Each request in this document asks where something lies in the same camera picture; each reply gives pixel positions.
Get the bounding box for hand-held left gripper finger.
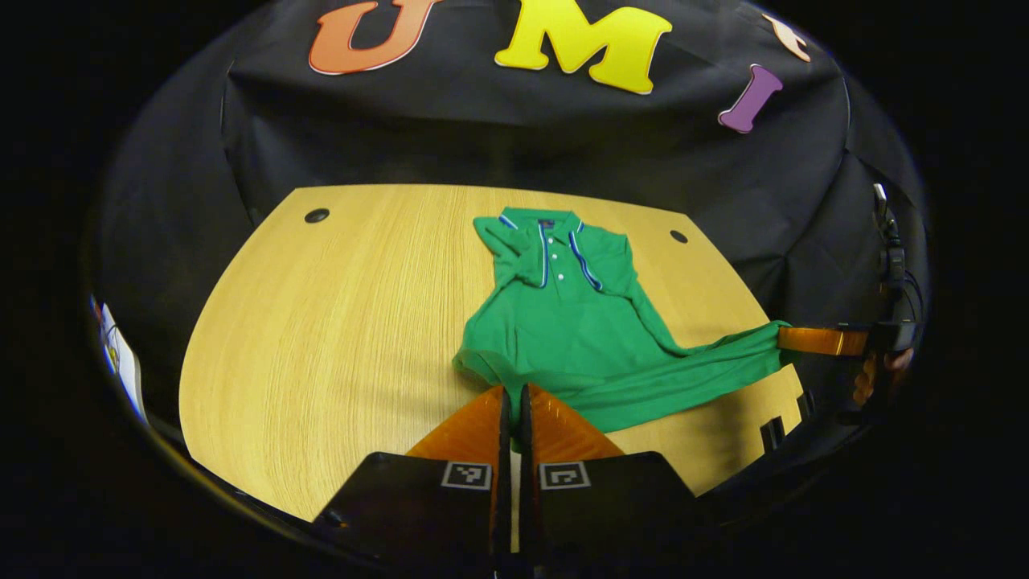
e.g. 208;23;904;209
312;384;514;568
519;383;710;566

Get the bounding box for green T-shirt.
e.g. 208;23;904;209
452;207;793;435

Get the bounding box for black backdrop cloth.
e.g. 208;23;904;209
84;0;933;451

